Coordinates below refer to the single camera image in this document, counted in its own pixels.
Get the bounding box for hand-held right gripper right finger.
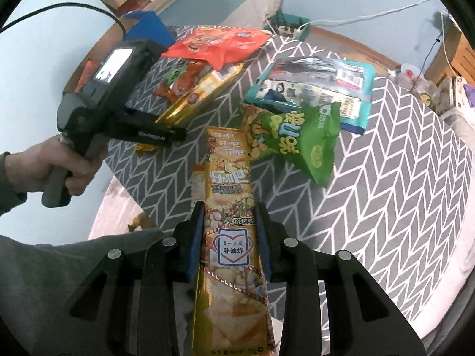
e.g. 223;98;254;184
254;202;424;356

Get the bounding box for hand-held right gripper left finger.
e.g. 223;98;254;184
48;201;206;356

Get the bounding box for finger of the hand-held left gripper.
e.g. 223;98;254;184
125;112;188;144

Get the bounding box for long yellow snack packet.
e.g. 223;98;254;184
191;126;277;356

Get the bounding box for gold snack packet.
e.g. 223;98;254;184
134;63;246;156

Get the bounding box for red snack bag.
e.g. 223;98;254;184
162;27;273;71

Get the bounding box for green snack bag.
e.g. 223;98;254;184
237;102;342;189

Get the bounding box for teal snack bag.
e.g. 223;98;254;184
244;56;376;136

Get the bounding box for person's left forearm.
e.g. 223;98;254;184
0;151;28;217

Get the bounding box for person's left hand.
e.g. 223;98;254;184
7;133;109;197

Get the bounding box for small orange snack packet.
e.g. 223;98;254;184
153;59;214;105

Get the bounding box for grey chevron tablecloth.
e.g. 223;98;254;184
87;25;475;306

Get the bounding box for person's grey trousers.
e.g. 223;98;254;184
0;227;195;356

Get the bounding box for teal basket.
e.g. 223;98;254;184
273;10;311;42

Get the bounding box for pile of plastic bottles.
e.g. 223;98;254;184
392;62;439;109

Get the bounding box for wooden shelf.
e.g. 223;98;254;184
432;26;475;87

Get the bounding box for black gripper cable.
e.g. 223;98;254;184
0;2;127;42

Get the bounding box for white cable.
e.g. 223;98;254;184
299;0;436;32

